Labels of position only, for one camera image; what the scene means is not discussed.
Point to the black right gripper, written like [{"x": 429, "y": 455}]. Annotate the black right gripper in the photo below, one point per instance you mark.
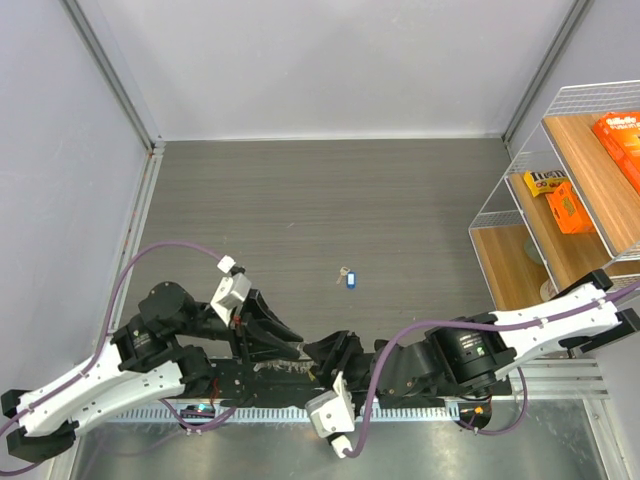
[{"x": 326, "y": 350}]

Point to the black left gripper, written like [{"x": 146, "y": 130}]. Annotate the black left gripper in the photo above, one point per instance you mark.
[{"x": 247, "y": 331}]

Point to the blue key tag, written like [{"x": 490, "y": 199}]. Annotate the blue key tag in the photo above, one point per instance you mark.
[{"x": 351, "y": 280}]

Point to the round steel keyring disc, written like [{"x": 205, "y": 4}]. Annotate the round steel keyring disc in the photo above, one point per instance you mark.
[{"x": 302, "y": 365}]

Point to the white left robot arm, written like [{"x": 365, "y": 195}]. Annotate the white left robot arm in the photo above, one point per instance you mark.
[{"x": 141, "y": 362}]

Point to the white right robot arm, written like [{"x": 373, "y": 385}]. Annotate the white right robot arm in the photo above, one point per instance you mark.
[{"x": 469, "y": 355}]

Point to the yellow M&M's bag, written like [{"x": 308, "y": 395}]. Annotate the yellow M&M's bag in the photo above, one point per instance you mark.
[{"x": 544, "y": 182}]

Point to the orange Reese's box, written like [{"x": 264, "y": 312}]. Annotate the orange Reese's box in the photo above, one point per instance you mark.
[{"x": 568, "y": 211}]

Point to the orange Gillette box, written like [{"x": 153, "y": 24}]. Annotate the orange Gillette box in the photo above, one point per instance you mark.
[{"x": 620, "y": 145}]

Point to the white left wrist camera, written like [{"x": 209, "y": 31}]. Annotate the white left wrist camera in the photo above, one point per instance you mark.
[{"x": 232, "y": 290}]

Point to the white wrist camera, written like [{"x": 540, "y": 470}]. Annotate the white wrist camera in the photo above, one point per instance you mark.
[
  {"x": 232, "y": 290},
  {"x": 332, "y": 416}
]

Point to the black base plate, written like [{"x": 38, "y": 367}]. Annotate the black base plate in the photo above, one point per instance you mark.
[{"x": 235, "y": 384}]

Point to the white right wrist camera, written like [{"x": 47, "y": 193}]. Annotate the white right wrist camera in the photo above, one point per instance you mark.
[{"x": 332, "y": 416}]

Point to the white wire shelf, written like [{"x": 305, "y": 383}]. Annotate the white wire shelf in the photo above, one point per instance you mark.
[{"x": 522, "y": 253}]

